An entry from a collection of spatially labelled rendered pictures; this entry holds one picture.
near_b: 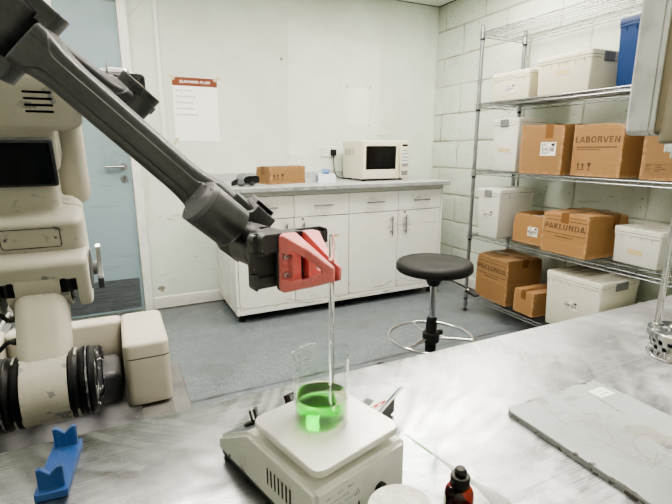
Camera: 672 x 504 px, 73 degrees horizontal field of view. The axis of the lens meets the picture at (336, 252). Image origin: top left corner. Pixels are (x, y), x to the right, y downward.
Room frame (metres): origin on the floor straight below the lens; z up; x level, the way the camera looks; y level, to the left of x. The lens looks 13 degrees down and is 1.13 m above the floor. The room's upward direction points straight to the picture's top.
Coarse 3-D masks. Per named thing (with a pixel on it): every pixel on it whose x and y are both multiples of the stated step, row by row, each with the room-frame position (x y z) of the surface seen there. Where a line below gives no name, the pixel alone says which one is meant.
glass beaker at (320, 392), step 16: (304, 352) 0.47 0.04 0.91; (320, 352) 0.48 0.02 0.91; (336, 352) 0.48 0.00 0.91; (304, 368) 0.43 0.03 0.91; (320, 368) 0.42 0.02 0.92; (336, 368) 0.43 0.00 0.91; (304, 384) 0.43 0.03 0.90; (320, 384) 0.42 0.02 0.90; (336, 384) 0.43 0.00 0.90; (304, 400) 0.43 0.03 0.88; (320, 400) 0.42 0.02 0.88; (336, 400) 0.43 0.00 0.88; (304, 416) 0.43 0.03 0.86; (320, 416) 0.42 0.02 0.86; (336, 416) 0.43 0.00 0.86; (320, 432) 0.42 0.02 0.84
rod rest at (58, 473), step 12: (60, 432) 0.51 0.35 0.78; (72, 432) 0.52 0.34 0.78; (60, 444) 0.51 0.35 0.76; (72, 444) 0.52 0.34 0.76; (60, 456) 0.49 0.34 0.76; (72, 456) 0.49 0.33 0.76; (48, 468) 0.47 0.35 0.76; (60, 468) 0.44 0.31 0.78; (72, 468) 0.47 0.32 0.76; (48, 480) 0.44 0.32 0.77; (60, 480) 0.44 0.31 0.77; (72, 480) 0.46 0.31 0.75; (36, 492) 0.43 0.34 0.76; (48, 492) 0.43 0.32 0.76; (60, 492) 0.44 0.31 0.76
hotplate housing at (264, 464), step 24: (240, 432) 0.48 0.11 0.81; (240, 456) 0.47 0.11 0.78; (264, 456) 0.43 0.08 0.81; (360, 456) 0.42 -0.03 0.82; (384, 456) 0.42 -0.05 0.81; (264, 480) 0.43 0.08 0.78; (288, 480) 0.39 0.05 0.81; (312, 480) 0.38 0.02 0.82; (336, 480) 0.38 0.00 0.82; (360, 480) 0.40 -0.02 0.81; (384, 480) 0.42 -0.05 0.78
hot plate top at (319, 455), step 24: (288, 408) 0.48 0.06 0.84; (360, 408) 0.48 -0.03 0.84; (264, 432) 0.43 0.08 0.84; (288, 432) 0.43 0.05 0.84; (336, 432) 0.43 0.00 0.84; (360, 432) 0.43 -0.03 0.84; (384, 432) 0.43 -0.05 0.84; (288, 456) 0.40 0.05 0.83; (312, 456) 0.39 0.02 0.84; (336, 456) 0.39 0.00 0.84
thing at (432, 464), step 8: (408, 440) 0.52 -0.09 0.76; (416, 440) 0.52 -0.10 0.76; (424, 440) 0.52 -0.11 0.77; (408, 448) 0.52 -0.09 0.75; (416, 448) 0.52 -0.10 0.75; (432, 448) 0.50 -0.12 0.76; (408, 456) 0.50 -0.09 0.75; (416, 456) 0.50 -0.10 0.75; (424, 456) 0.50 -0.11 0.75; (432, 456) 0.50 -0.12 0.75; (408, 464) 0.47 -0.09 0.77; (416, 464) 0.47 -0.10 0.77; (424, 464) 0.47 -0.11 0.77; (432, 464) 0.47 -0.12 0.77; (408, 472) 0.47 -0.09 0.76; (416, 472) 0.47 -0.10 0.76; (424, 472) 0.47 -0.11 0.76; (432, 472) 0.47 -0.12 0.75
